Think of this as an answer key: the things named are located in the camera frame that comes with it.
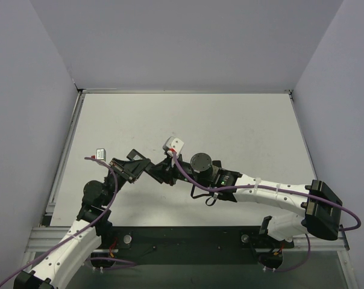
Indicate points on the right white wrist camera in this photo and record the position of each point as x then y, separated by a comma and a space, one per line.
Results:
173, 146

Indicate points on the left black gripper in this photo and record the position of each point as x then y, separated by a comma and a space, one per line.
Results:
122, 169

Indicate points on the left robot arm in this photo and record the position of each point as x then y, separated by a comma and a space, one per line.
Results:
58, 265

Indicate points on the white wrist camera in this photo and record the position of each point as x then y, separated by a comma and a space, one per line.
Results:
100, 154
173, 146

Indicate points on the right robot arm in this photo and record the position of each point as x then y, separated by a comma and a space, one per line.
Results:
311, 209

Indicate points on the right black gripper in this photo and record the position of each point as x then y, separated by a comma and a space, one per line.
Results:
167, 171

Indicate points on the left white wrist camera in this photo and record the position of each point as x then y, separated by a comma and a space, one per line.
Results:
100, 154

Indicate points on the aluminium front rail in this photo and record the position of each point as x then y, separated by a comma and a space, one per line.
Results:
43, 238

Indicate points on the black remote control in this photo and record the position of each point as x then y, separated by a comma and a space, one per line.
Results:
149, 171

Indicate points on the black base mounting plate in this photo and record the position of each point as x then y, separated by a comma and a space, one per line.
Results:
188, 245

